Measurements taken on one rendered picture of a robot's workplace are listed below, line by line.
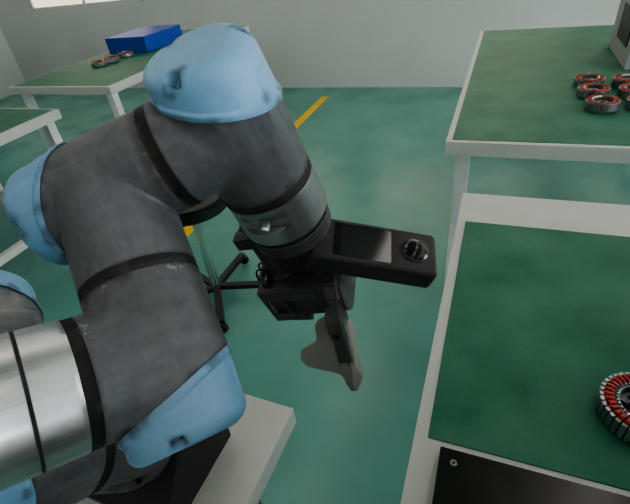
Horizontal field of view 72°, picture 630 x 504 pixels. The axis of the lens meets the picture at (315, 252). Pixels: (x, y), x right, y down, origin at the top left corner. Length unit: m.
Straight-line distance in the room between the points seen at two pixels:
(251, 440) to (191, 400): 0.50
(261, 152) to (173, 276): 0.10
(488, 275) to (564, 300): 0.15
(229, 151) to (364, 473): 1.34
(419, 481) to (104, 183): 0.56
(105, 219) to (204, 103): 0.09
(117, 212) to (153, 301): 0.06
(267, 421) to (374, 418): 0.91
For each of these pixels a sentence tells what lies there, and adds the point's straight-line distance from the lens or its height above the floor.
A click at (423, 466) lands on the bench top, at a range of 0.71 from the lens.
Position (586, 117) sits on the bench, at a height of 0.75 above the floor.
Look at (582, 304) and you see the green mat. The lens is 0.98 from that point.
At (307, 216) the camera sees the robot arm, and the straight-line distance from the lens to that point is 0.34.
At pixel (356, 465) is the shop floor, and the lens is 1.55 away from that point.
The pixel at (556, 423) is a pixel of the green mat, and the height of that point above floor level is 0.75.
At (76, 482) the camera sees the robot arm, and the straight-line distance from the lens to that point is 0.57.
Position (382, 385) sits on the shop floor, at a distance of 1.71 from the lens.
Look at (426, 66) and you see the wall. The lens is 4.83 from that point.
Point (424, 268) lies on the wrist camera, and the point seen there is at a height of 1.13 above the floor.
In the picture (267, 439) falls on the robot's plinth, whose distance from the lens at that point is 0.74.
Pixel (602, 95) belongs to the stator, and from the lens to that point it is 1.99.
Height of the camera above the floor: 1.37
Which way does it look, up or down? 36 degrees down
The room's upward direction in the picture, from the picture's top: 8 degrees counter-clockwise
